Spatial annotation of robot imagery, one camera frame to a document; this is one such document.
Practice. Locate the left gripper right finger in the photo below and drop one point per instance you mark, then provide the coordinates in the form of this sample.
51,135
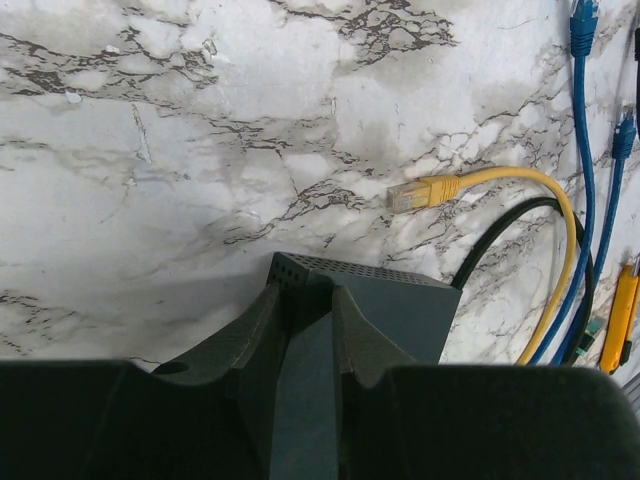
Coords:
400,419

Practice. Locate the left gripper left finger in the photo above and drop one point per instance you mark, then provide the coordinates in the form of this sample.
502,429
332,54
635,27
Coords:
206,414

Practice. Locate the dark grey network switch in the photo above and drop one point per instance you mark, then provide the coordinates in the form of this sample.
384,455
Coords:
390,320

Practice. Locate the yellow utility knife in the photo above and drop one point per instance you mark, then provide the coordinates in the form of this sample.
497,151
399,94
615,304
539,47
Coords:
618,343

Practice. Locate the aluminium front rail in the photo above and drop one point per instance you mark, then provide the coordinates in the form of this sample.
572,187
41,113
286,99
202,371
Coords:
632,392

